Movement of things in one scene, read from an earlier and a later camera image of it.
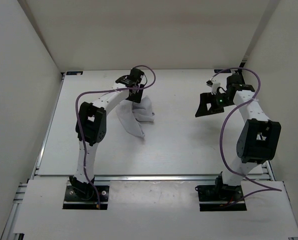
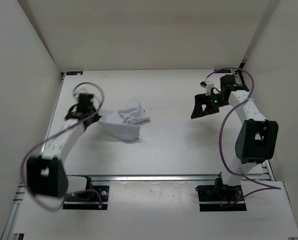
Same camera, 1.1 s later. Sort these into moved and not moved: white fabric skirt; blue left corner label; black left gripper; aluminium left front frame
Moved: white fabric skirt; black left gripper
Not moved: aluminium left front frame; blue left corner label
